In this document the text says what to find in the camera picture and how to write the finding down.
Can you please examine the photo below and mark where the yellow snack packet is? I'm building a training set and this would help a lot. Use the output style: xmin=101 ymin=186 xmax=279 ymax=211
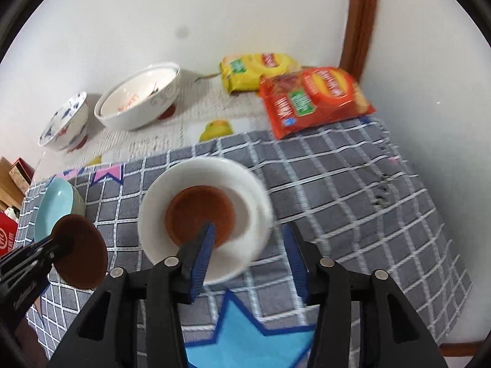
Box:
xmin=219 ymin=53 xmax=303 ymax=94

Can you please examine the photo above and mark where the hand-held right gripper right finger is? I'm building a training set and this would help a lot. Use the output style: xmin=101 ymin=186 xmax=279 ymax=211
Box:
xmin=284 ymin=224 xmax=447 ymax=368

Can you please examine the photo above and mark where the white bowl with fruit print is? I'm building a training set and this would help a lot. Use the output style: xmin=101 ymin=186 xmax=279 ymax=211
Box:
xmin=96 ymin=67 xmax=179 ymax=117

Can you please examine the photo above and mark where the red patterned box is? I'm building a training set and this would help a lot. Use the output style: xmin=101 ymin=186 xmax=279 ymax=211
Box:
xmin=8 ymin=157 xmax=36 ymax=197

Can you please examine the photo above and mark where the light blue plate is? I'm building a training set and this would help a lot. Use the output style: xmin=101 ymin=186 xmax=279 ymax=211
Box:
xmin=34 ymin=177 xmax=83 ymax=244

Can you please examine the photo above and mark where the fruit printed table cover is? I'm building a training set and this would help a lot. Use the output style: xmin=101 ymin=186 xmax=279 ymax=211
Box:
xmin=31 ymin=73 xmax=380 ymax=179

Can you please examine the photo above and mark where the large white bowl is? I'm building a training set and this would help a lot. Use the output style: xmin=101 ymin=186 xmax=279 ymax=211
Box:
xmin=94 ymin=62 xmax=182 ymax=131

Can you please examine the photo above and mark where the small brown bowl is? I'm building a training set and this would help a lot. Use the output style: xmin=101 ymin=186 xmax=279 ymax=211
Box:
xmin=165 ymin=186 xmax=234 ymax=248
xmin=51 ymin=215 xmax=109 ymax=288

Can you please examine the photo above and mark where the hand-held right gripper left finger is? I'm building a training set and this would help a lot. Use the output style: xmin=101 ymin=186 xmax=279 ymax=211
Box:
xmin=48 ymin=222 xmax=216 ymax=368

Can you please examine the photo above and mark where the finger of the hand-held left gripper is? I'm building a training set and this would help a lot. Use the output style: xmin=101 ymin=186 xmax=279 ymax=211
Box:
xmin=0 ymin=236 xmax=76 ymax=273
xmin=0 ymin=254 xmax=57 ymax=293

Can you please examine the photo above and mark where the grey checked cloth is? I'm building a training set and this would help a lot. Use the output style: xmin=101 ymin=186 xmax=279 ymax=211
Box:
xmin=17 ymin=117 xmax=472 ymax=368

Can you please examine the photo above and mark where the blue patterned white bowl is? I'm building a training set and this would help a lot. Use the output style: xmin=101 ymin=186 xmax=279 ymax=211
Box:
xmin=37 ymin=91 xmax=90 ymax=152

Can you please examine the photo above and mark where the plain white bowl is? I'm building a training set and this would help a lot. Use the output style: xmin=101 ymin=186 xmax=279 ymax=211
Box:
xmin=137 ymin=157 xmax=275 ymax=286

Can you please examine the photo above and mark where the brown wooden door frame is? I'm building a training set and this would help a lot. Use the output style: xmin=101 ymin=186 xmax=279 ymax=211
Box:
xmin=339 ymin=0 xmax=384 ymax=81

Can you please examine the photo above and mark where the red snack packet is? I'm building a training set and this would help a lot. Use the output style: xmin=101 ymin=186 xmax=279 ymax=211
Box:
xmin=259 ymin=67 xmax=377 ymax=140

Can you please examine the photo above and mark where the red paper bag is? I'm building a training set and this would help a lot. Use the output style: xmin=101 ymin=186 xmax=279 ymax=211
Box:
xmin=0 ymin=213 xmax=20 ymax=259

